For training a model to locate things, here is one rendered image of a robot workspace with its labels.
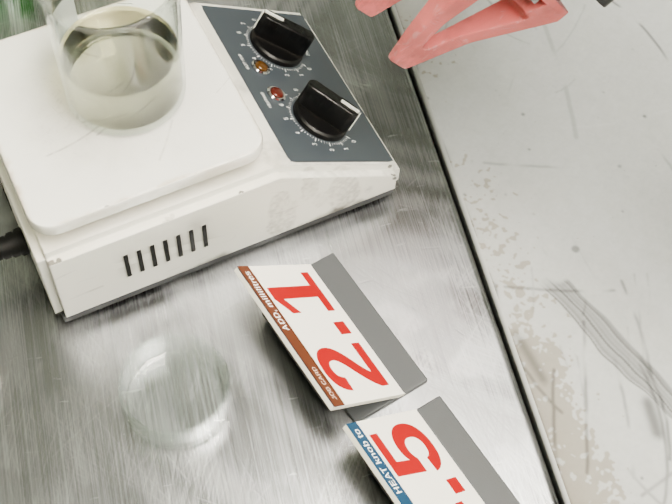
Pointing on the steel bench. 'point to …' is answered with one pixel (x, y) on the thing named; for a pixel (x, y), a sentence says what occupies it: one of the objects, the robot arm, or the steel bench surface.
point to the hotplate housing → (192, 217)
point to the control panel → (352, 150)
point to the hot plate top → (12, 75)
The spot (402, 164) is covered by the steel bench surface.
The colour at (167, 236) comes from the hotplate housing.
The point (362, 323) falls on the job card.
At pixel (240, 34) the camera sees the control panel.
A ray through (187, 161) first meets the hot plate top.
